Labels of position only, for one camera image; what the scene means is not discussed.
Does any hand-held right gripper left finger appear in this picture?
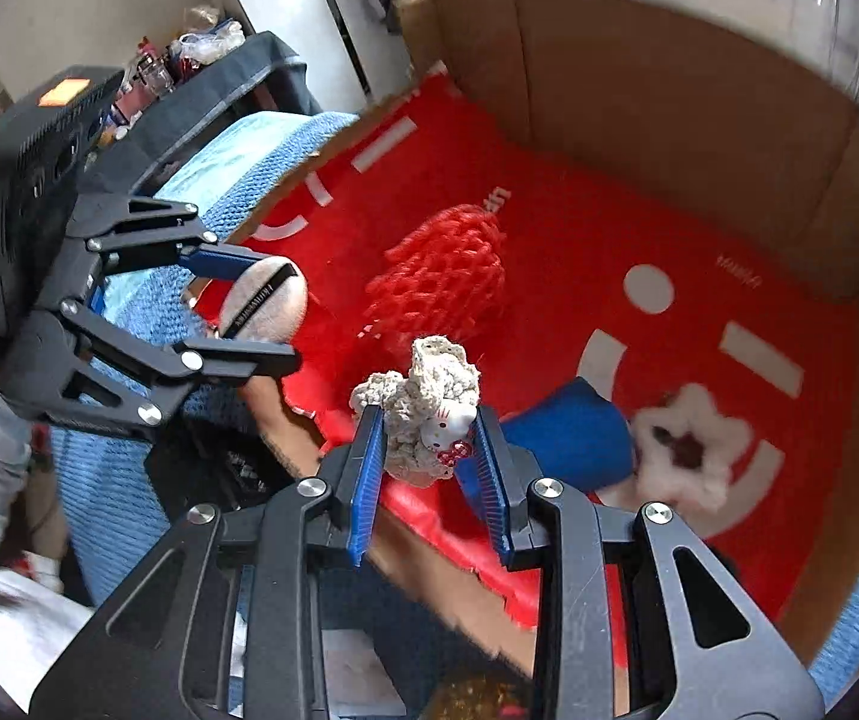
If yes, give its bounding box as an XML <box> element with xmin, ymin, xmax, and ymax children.
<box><xmin>28</xmin><ymin>403</ymin><xmax>389</xmax><ymax>720</ymax></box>

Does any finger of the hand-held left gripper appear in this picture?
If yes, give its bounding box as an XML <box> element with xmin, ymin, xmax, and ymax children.
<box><xmin>0</xmin><ymin>292</ymin><xmax>304</xmax><ymax>440</ymax></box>
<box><xmin>69</xmin><ymin>193</ymin><xmax>269</xmax><ymax>284</ymax></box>

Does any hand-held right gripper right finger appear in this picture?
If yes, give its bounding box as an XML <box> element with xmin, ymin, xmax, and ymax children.
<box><xmin>470</xmin><ymin>405</ymin><xmax>830</xmax><ymax>720</ymax></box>

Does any round brown powder puff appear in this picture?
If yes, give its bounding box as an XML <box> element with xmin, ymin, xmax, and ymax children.
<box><xmin>217</xmin><ymin>256</ymin><xmax>308</xmax><ymax>344</ymax></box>

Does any blue cloth roll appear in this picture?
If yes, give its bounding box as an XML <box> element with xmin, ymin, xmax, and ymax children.
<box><xmin>455</xmin><ymin>377</ymin><xmax>639</xmax><ymax>500</ymax></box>

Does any cream crochet pouch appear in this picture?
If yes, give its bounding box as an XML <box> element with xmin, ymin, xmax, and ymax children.
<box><xmin>349</xmin><ymin>336</ymin><xmax>484</xmax><ymax>482</ymax></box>

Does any red mesh scrubber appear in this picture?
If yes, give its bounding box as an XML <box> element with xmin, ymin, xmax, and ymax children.
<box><xmin>364</xmin><ymin>204</ymin><xmax>510</xmax><ymax>346</ymax></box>

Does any white fluffy scrunchie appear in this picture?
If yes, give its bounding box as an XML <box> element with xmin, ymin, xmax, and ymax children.
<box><xmin>598</xmin><ymin>382</ymin><xmax>755</xmax><ymax>521</ymax></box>

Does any brown cardboard box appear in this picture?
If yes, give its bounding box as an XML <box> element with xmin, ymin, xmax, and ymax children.
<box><xmin>230</xmin><ymin>0</ymin><xmax>859</xmax><ymax>662</ymax></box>

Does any dark cluttered side table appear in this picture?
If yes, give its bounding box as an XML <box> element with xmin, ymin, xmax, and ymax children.
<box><xmin>95</xmin><ymin>4</ymin><xmax>325</xmax><ymax>192</ymax></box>

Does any blue knitted blanket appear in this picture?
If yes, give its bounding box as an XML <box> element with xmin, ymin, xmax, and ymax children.
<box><xmin>46</xmin><ymin>111</ymin><xmax>859</xmax><ymax>720</ymax></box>

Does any white wardrobe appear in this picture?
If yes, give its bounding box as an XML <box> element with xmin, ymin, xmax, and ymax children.
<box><xmin>214</xmin><ymin>0</ymin><xmax>409</xmax><ymax>104</ymax></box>

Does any red printed bag lining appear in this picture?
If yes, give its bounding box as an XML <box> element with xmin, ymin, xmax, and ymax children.
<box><xmin>238</xmin><ymin>75</ymin><xmax>859</xmax><ymax>632</ymax></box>

